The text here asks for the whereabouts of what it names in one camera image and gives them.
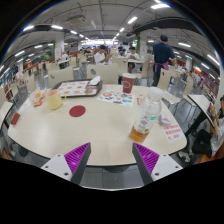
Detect white paper sheet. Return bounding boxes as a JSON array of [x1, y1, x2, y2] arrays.
[[17, 98, 34, 114]]

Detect red paper cup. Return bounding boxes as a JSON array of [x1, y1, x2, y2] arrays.
[[121, 72, 137, 95]]

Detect clear plastic packet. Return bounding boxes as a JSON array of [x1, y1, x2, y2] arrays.
[[158, 114, 172, 127]]

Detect dark tray with menu sheet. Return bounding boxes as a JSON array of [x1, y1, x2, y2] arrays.
[[52, 78, 103, 98]]

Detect white paper napkin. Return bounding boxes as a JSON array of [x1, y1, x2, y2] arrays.
[[88, 75, 102, 86]]

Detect ceiling air conditioner unit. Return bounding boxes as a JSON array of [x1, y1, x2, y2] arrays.
[[66, 14, 87, 24]]

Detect white notice sticker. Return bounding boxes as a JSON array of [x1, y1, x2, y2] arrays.
[[161, 123, 184, 144]]

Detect crumpled food wrapper bag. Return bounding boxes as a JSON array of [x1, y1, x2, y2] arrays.
[[29, 87, 49, 108]]

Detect flat round red coaster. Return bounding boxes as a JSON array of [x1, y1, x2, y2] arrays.
[[68, 105, 87, 118]]

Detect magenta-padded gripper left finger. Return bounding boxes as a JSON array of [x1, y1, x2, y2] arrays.
[[40, 142, 92, 186]]

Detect white neighbouring table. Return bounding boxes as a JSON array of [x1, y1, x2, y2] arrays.
[[186, 94, 216, 129]]

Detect clear plastic tea bottle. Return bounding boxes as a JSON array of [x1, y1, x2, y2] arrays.
[[129, 86, 164, 144]]

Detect ceiling strip lights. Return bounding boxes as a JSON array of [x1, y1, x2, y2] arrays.
[[0, 2, 222, 78]]

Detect pale yellow mug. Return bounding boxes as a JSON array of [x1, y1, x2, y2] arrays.
[[45, 89, 67, 111]]

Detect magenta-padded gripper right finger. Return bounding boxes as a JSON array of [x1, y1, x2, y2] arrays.
[[131, 142, 184, 186]]

